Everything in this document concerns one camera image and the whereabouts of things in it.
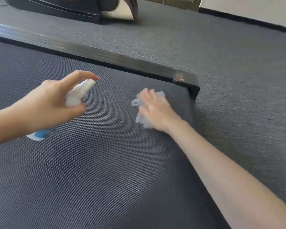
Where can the beige brown massage chair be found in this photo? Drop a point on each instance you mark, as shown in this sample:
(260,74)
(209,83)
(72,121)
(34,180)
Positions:
(62,7)

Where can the dark grey treadmill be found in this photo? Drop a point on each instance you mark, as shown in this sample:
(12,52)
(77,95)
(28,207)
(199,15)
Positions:
(85,176)

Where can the grey fluffy cloth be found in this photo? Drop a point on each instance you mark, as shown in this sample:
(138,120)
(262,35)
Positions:
(140,119)

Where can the person's right forearm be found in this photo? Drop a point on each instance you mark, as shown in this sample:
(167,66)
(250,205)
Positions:
(228,178)

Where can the dark glass double door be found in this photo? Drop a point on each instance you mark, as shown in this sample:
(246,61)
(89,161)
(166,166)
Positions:
(176,2)

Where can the white blue spray bottle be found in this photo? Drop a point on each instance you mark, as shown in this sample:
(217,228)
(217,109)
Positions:
(78,94)

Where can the person's left hand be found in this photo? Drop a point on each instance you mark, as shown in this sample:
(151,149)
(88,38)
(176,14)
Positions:
(45,107)

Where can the person's right hand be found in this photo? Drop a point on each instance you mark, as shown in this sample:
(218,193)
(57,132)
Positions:
(159,114)

